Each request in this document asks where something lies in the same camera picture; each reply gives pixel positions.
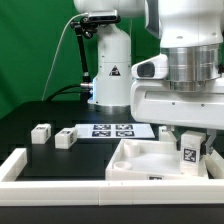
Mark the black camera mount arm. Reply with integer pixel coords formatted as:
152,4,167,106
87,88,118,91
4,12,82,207
70,20,97,83

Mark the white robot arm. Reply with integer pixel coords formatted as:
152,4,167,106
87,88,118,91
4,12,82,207
73,0,224,152

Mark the white U-shaped fence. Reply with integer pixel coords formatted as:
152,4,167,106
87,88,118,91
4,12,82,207
0,148,224,206

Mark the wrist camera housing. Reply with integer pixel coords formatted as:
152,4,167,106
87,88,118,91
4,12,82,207
131,54,168,80

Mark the grey camera on mount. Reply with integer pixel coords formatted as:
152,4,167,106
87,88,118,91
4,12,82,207
88,10,120,23

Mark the white sheet with tags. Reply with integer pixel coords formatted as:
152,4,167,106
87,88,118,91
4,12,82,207
76,123,155,139

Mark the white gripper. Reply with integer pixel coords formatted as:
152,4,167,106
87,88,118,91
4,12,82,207
130,79,224,155

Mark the white square tabletop part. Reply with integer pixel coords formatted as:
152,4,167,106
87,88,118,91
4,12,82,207
105,139,208,180

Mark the white camera cable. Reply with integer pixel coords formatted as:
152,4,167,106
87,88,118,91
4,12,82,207
41,12,90,102

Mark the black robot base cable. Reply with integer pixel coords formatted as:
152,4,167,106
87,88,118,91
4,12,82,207
44,83,94,102

